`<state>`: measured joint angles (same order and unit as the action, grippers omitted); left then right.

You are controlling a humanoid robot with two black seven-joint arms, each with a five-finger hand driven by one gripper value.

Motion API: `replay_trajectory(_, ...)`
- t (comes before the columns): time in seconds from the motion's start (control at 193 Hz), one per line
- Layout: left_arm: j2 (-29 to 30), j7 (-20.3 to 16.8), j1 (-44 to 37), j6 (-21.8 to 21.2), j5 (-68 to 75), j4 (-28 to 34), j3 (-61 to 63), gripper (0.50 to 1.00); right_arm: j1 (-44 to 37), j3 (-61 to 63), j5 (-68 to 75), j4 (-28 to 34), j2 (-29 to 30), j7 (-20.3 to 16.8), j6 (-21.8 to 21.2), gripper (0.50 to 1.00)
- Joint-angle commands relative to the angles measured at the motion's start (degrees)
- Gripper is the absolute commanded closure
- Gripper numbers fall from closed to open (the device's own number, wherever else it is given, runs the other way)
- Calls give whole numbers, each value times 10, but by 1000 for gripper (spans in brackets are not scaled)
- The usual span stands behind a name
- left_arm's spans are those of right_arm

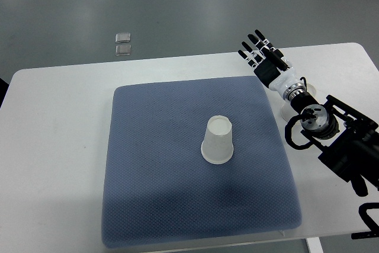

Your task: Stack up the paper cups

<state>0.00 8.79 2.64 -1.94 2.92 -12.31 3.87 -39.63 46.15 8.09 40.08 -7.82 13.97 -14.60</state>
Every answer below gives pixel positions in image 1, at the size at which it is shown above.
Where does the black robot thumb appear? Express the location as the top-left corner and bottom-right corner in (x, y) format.
(264, 47), (290, 71)

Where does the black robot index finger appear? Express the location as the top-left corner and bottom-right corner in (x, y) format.
(255, 29), (276, 51)

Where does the white paper cup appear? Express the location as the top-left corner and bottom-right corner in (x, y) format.
(201, 115), (234, 165)
(280, 84), (317, 122)

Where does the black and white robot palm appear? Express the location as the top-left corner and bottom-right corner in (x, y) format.
(253, 59), (303, 100)

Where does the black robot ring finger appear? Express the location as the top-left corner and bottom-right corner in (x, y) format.
(241, 41), (266, 63)

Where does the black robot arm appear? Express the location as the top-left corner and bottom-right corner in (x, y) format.
(238, 30), (378, 197)

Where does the black object at left edge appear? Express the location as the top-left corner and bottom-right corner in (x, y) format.
(0, 78), (9, 105)

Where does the white paper cup on pad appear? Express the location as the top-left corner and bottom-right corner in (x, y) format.
(201, 115), (234, 165)

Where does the blue textured foam pad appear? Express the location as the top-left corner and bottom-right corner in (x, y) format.
(102, 76), (301, 248)

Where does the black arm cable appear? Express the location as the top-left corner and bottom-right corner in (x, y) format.
(284, 107), (319, 150)

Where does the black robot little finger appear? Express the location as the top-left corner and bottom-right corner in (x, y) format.
(238, 50), (261, 69)

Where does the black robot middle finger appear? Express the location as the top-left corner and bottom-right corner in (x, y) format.
(248, 34), (265, 56)

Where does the upper silver floor plate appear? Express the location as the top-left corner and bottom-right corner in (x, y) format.
(115, 32), (131, 43)

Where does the white table leg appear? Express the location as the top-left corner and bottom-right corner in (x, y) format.
(306, 237), (324, 253)

